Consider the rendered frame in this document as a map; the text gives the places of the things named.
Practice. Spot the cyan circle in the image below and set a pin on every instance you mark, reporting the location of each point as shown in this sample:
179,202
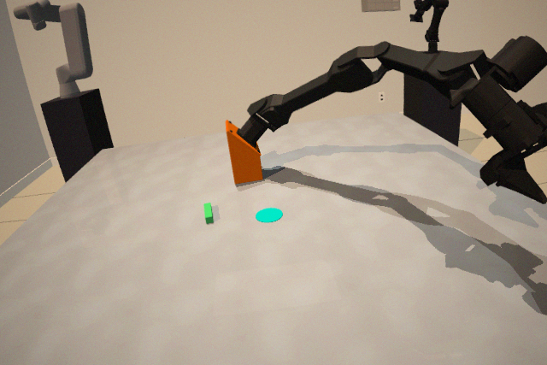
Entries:
269,215

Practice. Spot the green rectangular post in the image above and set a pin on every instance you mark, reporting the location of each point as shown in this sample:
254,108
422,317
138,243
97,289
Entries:
208,212

